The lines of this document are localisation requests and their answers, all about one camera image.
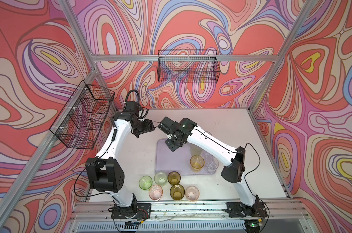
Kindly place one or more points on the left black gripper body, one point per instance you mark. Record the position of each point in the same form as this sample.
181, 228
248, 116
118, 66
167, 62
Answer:
142, 126

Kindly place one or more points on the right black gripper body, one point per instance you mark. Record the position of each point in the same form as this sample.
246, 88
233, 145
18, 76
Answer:
173, 143

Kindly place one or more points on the pale green glass front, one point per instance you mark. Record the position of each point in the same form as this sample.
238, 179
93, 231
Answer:
195, 150

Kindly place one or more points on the yellow glass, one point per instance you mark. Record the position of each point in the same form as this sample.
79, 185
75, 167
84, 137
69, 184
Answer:
197, 162

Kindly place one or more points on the small clear glass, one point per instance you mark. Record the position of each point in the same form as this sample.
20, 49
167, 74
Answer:
206, 155

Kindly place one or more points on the dark olive glass back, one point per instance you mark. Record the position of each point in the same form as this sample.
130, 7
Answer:
174, 178

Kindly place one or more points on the dark olive glass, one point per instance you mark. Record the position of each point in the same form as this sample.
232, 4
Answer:
174, 178
177, 192

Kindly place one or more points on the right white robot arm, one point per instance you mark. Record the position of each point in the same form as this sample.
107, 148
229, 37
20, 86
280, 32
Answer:
233, 160

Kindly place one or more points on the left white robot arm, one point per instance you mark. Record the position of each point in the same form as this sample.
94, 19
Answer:
104, 172

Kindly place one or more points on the lavender plastic tray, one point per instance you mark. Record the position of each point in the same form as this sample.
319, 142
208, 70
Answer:
179, 160

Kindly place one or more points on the light green glass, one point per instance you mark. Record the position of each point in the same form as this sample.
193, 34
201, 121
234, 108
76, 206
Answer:
161, 178

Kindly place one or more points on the green glass far left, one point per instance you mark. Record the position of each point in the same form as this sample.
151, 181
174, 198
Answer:
145, 182

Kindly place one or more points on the dark olive glass front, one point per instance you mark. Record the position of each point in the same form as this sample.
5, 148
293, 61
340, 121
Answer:
177, 192

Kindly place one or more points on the peach pink glass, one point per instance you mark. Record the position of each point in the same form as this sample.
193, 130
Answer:
192, 193

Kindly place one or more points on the pink glass left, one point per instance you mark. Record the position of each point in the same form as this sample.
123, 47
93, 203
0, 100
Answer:
155, 192

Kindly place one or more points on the black wire basket left wall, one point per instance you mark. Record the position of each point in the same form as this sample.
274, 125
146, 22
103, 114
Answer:
82, 117

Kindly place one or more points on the black wire basket wall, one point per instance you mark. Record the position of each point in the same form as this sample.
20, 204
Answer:
188, 66
82, 117

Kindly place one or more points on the black wire basket back wall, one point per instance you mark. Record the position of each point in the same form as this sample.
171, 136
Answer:
188, 66

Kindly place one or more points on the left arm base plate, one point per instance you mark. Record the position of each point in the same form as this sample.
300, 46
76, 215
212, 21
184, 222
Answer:
139, 211

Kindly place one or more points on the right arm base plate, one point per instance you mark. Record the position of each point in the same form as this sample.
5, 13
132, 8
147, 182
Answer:
237, 209

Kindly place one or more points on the aluminium front rail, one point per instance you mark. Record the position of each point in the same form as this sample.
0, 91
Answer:
200, 210

